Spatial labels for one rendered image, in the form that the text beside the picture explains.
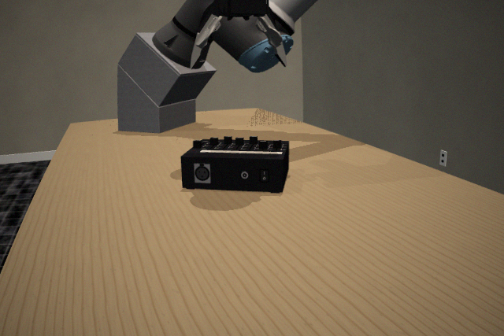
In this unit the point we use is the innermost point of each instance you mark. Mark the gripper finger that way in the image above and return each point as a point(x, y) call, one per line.
point(275, 39)
point(209, 20)

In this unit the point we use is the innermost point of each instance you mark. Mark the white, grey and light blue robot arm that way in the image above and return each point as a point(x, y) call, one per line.
point(238, 37)

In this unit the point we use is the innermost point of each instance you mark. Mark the black lighting desk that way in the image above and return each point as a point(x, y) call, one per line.
point(238, 165)

